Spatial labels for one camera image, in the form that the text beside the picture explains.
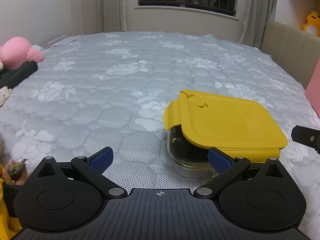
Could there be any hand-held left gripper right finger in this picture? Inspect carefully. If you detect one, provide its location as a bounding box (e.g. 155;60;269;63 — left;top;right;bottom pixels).
194;148;283;200

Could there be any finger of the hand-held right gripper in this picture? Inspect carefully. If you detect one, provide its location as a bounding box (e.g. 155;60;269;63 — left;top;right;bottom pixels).
292;126;320;155

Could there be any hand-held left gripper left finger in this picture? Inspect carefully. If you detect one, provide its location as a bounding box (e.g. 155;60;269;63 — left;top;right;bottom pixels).
36;147;128;199

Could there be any clear glass container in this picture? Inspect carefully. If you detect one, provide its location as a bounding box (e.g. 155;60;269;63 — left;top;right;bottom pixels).
167;124;225;179

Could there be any yellow container lid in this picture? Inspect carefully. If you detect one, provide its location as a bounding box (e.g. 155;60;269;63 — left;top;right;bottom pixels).
164;89;288;158

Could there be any pink paper bag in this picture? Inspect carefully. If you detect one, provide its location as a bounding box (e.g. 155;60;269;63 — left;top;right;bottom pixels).
305;60;320;119

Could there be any small olive brown object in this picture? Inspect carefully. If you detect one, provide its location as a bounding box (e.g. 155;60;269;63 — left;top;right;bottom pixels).
7;159;28;180

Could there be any beige padded headboard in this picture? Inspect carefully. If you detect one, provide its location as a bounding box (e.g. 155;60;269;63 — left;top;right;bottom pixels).
260;20;320;90

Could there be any yellow plush toy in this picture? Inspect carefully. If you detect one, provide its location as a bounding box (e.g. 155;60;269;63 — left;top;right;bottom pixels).
301;11;320;37

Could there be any yellow cloth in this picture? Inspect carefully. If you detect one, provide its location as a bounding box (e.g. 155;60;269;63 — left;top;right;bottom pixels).
0;164;23;240

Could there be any white patterned soft toy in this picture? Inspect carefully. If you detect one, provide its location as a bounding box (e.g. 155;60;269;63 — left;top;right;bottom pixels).
0;86;12;107

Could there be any beige curtain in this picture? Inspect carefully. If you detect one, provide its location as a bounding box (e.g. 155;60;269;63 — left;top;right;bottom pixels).
240;0;279;49
102;0;129;33

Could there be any pink plush toy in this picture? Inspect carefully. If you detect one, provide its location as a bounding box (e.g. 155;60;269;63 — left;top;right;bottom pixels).
0;37;45;70

